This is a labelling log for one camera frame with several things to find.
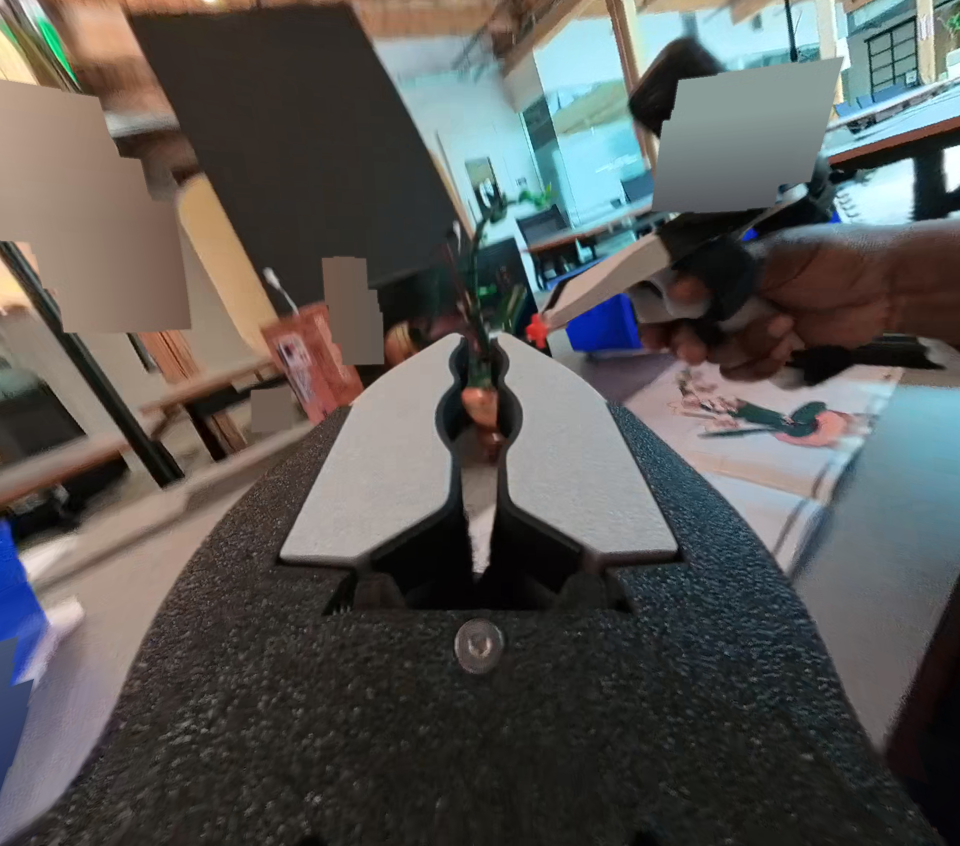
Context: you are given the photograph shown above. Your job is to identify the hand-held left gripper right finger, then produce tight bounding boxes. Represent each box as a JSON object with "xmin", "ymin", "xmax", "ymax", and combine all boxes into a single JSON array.
[{"xmin": 487, "ymin": 332, "xmax": 680, "ymax": 586}]

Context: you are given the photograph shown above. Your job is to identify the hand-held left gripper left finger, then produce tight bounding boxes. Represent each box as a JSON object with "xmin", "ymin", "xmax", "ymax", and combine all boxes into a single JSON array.
[{"xmin": 279, "ymin": 332, "xmax": 483, "ymax": 586}]

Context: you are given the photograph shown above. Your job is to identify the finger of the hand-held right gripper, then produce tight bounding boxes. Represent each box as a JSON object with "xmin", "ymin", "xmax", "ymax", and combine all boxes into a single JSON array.
[{"xmin": 540, "ymin": 232, "xmax": 682, "ymax": 333}]

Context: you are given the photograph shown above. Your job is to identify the toy brick orchid plant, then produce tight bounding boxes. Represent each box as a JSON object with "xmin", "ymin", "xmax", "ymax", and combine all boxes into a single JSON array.
[{"xmin": 442, "ymin": 182, "xmax": 556, "ymax": 466}]

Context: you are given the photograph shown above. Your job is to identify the person's right forearm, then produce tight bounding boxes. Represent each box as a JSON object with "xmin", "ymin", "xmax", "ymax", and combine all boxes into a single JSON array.
[{"xmin": 892, "ymin": 216, "xmax": 960, "ymax": 346}]

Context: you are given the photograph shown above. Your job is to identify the white desk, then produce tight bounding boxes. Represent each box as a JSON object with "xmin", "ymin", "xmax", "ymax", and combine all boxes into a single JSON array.
[{"xmin": 0, "ymin": 351, "xmax": 834, "ymax": 836}]

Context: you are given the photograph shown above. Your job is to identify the person's right hand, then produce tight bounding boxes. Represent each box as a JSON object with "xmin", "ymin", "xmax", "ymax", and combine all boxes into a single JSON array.
[{"xmin": 636, "ymin": 221, "xmax": 900, "ymax": 384}]

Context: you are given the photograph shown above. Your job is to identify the blue plastic bin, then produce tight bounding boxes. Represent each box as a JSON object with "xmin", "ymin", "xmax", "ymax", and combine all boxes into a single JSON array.
[{"xmin": 562, "ymin": 294, "xmax": 648, "ymax": 357}]

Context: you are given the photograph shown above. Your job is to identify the black office chair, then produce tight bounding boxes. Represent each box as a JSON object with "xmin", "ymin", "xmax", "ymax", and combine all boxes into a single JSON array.
[{"xmin": 516, "ymin": 204, "xmax": 595, "ymax": 292}]

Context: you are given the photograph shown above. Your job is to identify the black box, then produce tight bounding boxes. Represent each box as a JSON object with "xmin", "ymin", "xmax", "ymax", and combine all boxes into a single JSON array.
[{"xmin": 474, "ymin": 237, "xmax": 543, "ymax": 337}]

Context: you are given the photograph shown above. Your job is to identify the reddish brown printed box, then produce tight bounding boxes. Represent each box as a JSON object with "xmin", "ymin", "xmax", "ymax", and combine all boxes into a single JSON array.
[{"xmin": 261, "ymin": 302, "xmax": 366, "ymax": 425}]

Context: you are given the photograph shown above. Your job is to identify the tan patterned round ornament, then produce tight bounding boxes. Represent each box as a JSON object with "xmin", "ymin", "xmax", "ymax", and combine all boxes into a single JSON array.
[{"xmin": 384, "ymin": 319, "xmax": 423, "ymax": 369}]

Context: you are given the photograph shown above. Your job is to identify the illustrated instruction booklet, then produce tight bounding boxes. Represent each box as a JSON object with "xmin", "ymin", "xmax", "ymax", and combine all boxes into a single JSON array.
[{"xmin": 622, "ymin": 354, "xmax": 906, "ymax": 571}]

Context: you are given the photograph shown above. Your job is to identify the brown wooden bench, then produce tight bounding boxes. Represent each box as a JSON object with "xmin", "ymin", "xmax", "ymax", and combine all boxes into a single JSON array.
[{"xmin": 0, "ymin": 357, "xmax": 282, "ymax": 510}]

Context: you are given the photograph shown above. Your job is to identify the long wooden table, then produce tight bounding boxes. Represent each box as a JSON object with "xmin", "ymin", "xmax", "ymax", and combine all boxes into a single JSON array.
[{"xmin": 523, "ymin": 103, "xmax": 960, "ymax": 255}]

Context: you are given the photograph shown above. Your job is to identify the black metal pole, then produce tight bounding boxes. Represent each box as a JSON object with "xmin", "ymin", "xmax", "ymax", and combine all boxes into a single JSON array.
[{"xmin": 0, "ymin": 240, "xmax": 186, "ymax": 489}]

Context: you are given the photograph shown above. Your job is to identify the large black board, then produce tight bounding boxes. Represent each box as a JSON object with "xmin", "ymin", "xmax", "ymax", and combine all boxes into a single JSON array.
[{"xmin": 127, "ymin": 0, "xmax": 460, "ymax": 309}]

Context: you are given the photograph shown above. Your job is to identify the blue carton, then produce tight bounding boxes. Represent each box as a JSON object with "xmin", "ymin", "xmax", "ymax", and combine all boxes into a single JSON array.
[{"xmin": 0, "ymin": 519, "xmax": 50, "ymax": 645}]

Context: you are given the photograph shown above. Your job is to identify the wall frame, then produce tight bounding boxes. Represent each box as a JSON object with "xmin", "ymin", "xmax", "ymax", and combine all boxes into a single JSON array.
[{"xmin": 463, "ymin": 156, "xmax": 501, "ymax": 211}]

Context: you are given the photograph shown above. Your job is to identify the wooden post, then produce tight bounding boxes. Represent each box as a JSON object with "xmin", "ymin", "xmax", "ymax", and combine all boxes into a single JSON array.
[{"xmin": 598, "ymin": 0, "xmax": 663, "ymax": 166}]

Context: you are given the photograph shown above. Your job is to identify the white cable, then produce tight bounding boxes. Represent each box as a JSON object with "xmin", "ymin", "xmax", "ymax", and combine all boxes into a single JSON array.
[{"xmin": 262, "ymin": 266, "xmax": 303, "ymax": 316}]

